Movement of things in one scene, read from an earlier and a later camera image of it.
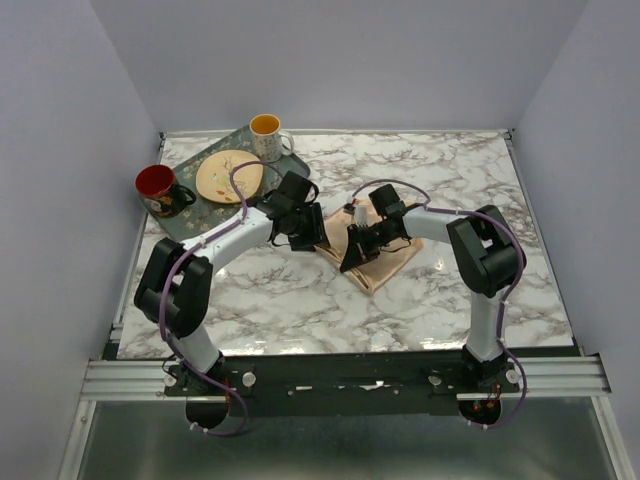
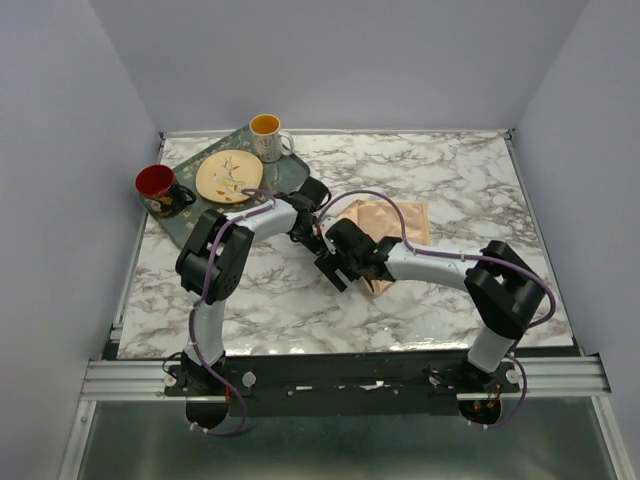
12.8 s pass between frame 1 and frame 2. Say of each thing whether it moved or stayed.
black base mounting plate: stayed
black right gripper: moved
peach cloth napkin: moved
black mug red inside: stayed
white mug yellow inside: stayed
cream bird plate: stayed
